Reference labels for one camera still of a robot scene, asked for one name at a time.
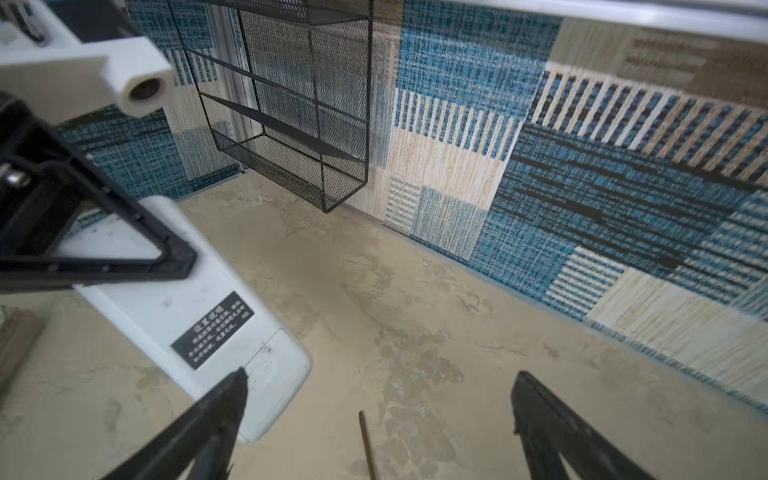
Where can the black wire shelf rack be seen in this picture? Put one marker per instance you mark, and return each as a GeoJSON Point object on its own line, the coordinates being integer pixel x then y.
{"type": "Point", "coordinates": [285, 88]}

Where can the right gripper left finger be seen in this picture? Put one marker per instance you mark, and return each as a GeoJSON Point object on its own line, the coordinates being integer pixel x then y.
{"type": "Point", "coordinates": [199, 443]}

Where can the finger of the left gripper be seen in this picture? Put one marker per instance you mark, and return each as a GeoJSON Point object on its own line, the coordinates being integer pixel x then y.
{"type": "Point", "coordinates": [63, 223]}

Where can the black yellow handled screwdriver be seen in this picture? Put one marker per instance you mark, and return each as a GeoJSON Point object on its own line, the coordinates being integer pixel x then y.
{"type": "Point", "coordinates": [367, 446]}

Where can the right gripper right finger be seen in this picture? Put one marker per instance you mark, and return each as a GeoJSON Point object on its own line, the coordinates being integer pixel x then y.
{"type": "Point", "coordinates": [552, 435]}

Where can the white remote with red buttons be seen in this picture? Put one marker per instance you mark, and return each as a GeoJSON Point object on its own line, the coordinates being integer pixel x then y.
{"type": "Point", "coordinates": [201, 328]}

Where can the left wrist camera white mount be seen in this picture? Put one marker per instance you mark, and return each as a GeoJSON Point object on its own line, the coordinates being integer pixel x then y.
{"type": "Point", "coordinates": [66, 59]}

